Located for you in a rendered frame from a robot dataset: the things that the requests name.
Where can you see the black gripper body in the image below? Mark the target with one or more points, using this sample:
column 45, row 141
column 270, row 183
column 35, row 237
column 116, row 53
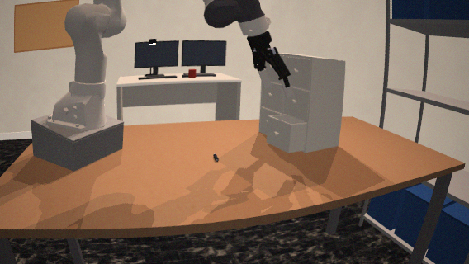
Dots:
column 261, row 42

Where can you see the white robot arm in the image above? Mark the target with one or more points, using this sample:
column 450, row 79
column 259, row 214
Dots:
column 82, row 107

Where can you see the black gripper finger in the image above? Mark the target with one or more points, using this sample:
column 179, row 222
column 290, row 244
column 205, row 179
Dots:
column 259, row 64
column 281, row 70

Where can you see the grey small chest of drawers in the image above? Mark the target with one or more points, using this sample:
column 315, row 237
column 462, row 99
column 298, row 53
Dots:
column 325, row 102

